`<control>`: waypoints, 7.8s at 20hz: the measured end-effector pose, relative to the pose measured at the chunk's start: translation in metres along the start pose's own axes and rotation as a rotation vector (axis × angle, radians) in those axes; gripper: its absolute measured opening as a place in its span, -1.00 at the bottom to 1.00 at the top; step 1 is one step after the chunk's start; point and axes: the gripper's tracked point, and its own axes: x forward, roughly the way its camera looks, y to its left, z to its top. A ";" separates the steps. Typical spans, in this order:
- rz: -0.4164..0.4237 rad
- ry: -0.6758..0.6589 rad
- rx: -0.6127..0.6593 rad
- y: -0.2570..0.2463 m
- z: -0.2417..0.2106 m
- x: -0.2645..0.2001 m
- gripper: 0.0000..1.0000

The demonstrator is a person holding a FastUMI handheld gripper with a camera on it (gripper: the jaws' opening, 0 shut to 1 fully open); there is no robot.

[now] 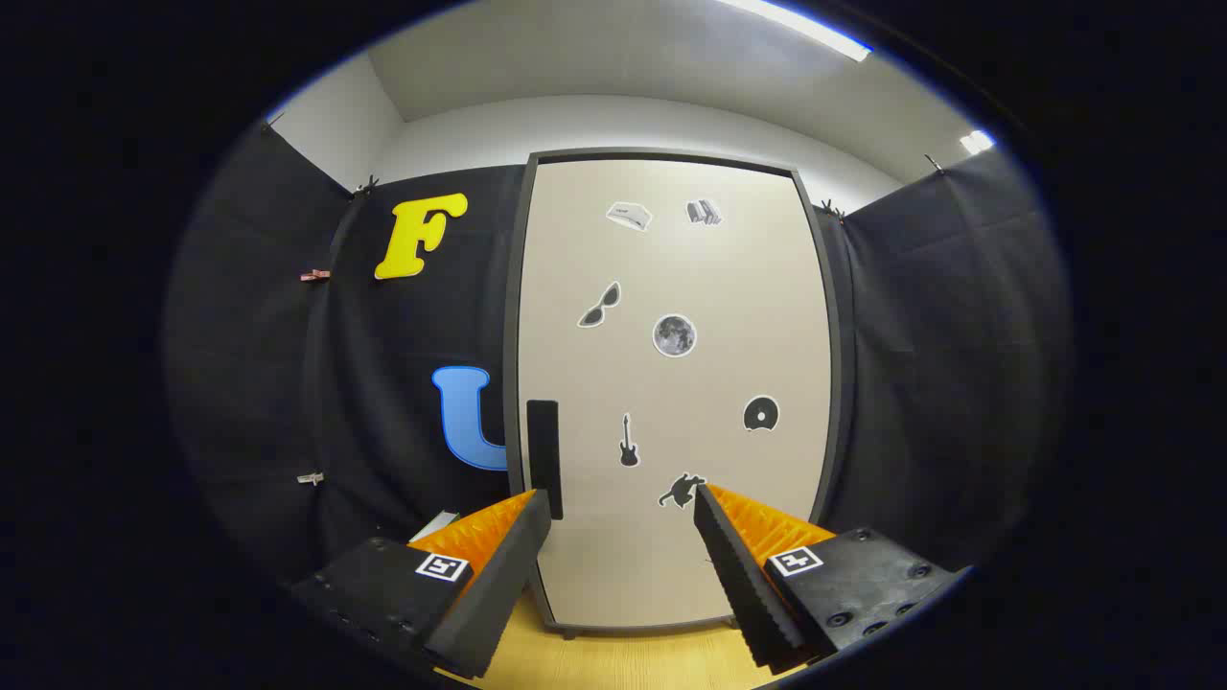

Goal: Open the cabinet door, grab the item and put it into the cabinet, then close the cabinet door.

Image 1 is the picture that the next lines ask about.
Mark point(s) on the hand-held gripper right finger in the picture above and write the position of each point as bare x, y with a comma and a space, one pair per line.
738, 575

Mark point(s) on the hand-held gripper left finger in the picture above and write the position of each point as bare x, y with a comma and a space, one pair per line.
503, 575

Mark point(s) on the grey cabinet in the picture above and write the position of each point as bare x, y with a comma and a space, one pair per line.
513, 287

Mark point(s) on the black backdrop cloth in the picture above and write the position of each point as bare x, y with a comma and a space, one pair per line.
920, 335

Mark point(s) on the small ceiling light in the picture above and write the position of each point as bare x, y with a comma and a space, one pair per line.
977, 142

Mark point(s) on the long ceiling light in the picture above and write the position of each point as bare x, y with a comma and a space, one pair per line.
800, 29

